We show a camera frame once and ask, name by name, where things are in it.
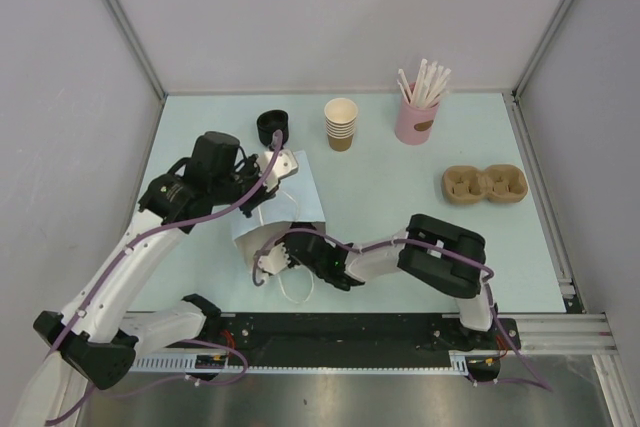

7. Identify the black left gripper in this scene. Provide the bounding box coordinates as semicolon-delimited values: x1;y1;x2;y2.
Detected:
211;153;280;217

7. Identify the light blue paper bag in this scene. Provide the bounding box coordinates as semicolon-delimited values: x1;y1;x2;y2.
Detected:
229;149;327;304

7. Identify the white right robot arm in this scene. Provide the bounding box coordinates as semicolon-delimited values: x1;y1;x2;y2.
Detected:
278;214;498;348

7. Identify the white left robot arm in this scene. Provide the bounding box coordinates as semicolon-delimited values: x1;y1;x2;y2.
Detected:
34;131;280;390

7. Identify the stack of black lids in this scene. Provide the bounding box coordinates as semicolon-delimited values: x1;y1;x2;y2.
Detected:
256;110;289;147

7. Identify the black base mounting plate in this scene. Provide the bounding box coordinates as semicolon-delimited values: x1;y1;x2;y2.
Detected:
119;311;521;368

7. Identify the stack of brown paper cups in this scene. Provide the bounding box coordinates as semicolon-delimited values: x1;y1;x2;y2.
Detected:
324;98;359;152

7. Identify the pink straw holder cup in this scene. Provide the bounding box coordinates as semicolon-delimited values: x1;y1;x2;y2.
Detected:
394;95;440;145

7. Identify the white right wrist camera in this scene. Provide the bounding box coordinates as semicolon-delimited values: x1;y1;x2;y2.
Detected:
252;243;293;283

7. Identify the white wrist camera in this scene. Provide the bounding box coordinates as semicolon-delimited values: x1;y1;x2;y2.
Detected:
257;149;299;192
252;243;293;283

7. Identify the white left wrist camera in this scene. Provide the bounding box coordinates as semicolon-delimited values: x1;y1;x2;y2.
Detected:
257;149;299;192

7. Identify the aluminium frame rail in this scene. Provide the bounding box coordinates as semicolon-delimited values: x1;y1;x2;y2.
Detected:
516;314;616;354

